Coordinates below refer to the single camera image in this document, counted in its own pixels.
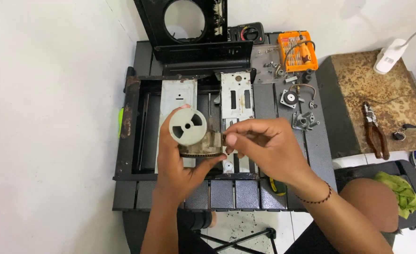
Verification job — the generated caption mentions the person's left hand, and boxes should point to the person's left hand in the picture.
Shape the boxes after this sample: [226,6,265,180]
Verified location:
[157,104,228,204]

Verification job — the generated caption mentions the person's right hand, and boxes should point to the person's right hand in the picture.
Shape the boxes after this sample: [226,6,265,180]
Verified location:
[222,117,332,199]

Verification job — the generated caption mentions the grey round burner head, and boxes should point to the grey round burner head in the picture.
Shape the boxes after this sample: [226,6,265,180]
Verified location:
[168,107,227,158]

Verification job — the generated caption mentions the grey folding work table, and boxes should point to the grey folding work table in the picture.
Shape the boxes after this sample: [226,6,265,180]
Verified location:
[112,32,338,212]

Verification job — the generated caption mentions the square metal valve part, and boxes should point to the square metal valve part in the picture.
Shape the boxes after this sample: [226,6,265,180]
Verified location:
[280,89,305,109]

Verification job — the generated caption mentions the black rusty stove body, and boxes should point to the black rusty stove body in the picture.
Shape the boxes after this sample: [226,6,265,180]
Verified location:
[113,68,262,181]

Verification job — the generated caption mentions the bent copper gas tube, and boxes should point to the bent copper gas tube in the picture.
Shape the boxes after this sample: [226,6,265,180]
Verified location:
[288,83,317,109]

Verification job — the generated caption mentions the grey metal stove plate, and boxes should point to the grey metal stove plate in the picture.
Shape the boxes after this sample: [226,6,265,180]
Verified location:
[154,79,198,174]

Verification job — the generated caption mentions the clear plastic lid with screws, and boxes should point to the clear plastic lid with screws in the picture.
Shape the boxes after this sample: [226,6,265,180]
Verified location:
[251,44,290,85]

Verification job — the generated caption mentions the brown stained side table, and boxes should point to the brown stained side table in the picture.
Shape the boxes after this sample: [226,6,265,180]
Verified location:
[315,49,416,159]

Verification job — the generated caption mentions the orange screwdriver bit set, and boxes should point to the orange screwdriver bit set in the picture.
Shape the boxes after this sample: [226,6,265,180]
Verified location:
[277,30,319,73]

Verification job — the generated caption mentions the person's right leg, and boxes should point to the person's right leg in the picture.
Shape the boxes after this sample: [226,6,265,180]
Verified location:
[338,177,400,234]

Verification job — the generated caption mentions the black control knob panel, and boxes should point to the black control knob panel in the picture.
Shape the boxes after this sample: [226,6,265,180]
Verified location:
[228,22,265,45]

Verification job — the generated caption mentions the black stove top cover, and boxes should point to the black stove top cover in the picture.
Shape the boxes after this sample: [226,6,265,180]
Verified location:
[134,0,254,75]

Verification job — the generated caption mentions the green crumpled cloth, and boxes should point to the green crumpled cloth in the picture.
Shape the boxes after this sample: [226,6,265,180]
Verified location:
[374,171,416,219]

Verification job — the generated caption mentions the yellow green screwdriver handle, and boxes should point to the yellow green screwdriver handle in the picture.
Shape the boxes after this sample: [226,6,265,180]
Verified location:
[268,176,288,197]

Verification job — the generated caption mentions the grey metal burner bracket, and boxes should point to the grey metal burner bracket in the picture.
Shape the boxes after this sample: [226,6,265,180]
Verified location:
[291,111,321,132]

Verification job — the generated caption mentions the dark beaded bracelet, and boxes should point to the dark beaded bracelet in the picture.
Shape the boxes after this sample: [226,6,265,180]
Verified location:
[295,181,333,205]

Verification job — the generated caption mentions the black table leg frame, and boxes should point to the black table leg frame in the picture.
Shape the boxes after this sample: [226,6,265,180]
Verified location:
[193,227,280,254]

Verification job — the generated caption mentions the rusty brown-handled pliers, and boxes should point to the rusty brown-handled pliers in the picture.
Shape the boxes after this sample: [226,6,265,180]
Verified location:
[362,101,391,161]

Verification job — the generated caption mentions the keys on ring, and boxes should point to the keys on ring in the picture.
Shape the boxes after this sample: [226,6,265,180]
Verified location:
[392,123,416,142]

